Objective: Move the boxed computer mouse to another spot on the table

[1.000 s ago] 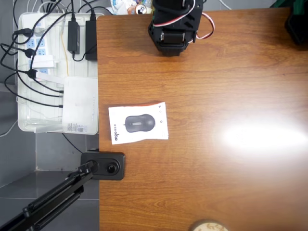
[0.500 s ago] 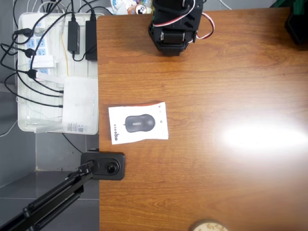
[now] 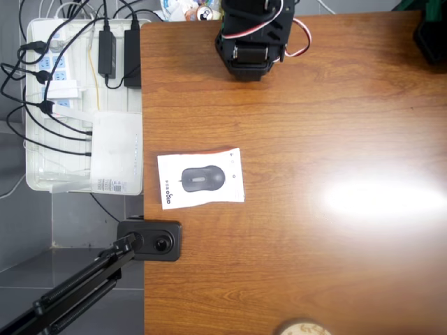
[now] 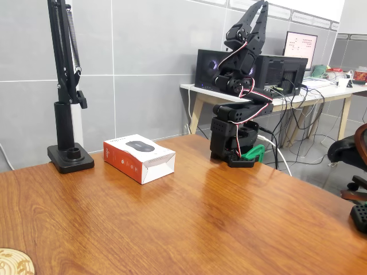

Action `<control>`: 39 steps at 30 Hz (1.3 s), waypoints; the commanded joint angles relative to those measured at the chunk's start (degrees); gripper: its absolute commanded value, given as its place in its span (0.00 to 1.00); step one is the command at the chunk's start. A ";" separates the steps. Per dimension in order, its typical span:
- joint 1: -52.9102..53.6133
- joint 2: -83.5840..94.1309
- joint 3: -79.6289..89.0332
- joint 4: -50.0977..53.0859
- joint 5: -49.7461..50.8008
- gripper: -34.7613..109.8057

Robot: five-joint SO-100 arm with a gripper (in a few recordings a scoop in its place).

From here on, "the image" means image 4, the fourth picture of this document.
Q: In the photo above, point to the black spring boom stand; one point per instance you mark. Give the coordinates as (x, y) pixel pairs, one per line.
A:
(63, 123)

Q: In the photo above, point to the white table wooden legs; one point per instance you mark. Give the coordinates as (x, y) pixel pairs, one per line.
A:
(329, 96)

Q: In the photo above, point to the green table clamp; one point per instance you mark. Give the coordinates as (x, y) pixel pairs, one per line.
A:
(255, 151)

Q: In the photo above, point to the round wooden coaster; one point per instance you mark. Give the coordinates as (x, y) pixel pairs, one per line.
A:
(14, 262)

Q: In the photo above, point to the orange white mouse box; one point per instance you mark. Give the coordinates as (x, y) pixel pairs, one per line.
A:
(137, 160)

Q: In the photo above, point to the black perforated arm base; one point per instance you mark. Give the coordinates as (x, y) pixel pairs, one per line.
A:
(359, 216)

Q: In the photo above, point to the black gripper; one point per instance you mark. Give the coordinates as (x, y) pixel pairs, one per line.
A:
(250, 40)

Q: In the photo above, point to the black computer case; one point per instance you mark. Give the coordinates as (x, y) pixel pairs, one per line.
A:
(206, 68)

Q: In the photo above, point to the computer monitor white screen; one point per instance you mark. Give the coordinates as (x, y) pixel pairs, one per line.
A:
(301, 46)

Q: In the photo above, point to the red tin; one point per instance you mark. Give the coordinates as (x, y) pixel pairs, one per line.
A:
(360, 76)

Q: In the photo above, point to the white paper stack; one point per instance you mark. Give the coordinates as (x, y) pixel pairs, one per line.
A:
(315, 83)

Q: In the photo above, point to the black office chair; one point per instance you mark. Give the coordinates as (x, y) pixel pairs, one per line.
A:
(344, 151)

